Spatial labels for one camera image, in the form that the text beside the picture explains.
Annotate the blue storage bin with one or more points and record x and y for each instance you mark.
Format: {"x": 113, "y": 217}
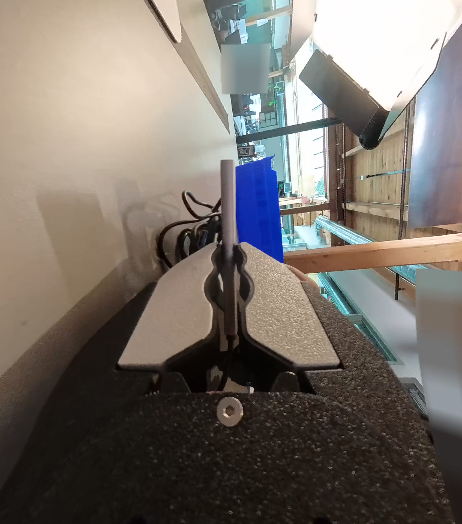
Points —
{"x": 259, "y": 204}

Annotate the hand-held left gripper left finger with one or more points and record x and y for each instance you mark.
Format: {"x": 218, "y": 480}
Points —
{"x": 173, "y": 319}

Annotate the dark brown panel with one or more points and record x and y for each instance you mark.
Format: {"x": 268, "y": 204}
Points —
{"x": 452, "y": 123}

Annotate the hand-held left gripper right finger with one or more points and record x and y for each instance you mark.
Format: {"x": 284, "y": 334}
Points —
{"x": 288, "y": 319}

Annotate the grey usb hub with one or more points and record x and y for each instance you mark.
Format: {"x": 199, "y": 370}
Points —
{"x": 228, "y": 196}

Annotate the wooden beam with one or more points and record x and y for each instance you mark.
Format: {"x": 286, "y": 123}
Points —
{"x": 378, "y": 249}

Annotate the studio light panel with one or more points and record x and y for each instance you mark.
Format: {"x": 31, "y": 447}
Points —
{"x": 378, "y": 41}

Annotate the white lamp stand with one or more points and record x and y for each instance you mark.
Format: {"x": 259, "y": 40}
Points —
{"x": 165, "y": 16}

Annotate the silver ventilation duct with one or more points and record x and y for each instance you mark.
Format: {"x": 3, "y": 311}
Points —
{"x": 337, "y": 229}

